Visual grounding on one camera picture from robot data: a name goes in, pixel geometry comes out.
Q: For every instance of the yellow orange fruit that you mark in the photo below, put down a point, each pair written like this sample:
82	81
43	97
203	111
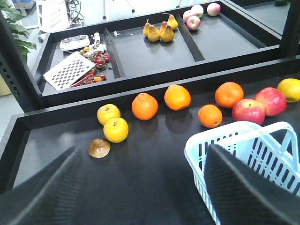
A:
290	88

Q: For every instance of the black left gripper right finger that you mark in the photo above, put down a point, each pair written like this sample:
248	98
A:
240	196

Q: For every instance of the brown mushroom cap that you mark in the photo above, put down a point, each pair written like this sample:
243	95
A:
99	148

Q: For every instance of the white perforated tray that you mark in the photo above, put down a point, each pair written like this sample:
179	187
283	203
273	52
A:
68	71

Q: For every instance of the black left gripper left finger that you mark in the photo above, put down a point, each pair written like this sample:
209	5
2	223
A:
47	198

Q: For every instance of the orange with knob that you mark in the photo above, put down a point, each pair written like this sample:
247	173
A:
144	106

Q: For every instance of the black wood produce stand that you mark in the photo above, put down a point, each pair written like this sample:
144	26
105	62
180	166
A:
112	153

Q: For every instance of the orange grapefruit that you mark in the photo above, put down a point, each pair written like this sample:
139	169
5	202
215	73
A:
228	93

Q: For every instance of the yellow round pear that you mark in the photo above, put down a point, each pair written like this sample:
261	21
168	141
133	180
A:
107	112
116	130

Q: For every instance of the pink red apple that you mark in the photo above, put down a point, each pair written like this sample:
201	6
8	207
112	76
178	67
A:
249	110
273	101

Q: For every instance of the green potted plant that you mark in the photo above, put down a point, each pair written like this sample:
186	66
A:
21	35

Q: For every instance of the large orange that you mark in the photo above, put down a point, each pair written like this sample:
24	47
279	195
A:
177	97

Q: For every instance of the small orange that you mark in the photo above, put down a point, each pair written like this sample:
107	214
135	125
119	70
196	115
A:
210	116

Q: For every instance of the light blue plastic basket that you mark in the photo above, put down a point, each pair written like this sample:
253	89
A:
272	151

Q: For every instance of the white device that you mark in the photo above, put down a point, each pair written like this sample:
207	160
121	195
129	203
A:
76	42

